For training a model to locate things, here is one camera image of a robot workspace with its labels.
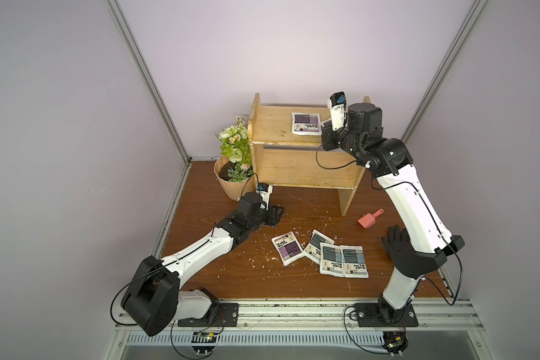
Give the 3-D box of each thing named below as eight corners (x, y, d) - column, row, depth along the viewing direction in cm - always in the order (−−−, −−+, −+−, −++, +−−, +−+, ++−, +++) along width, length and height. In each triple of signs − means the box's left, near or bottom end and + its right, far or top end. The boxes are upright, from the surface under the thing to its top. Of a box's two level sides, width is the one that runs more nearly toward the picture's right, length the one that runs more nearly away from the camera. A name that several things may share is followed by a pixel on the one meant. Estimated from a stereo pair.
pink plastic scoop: (366, 230, 95) (368, 228, 93) (357, 221, 97) (359, 219, 96) (386, 216, 99) (388, 213, 97) (376, 208, 102) (378, 205, 100)
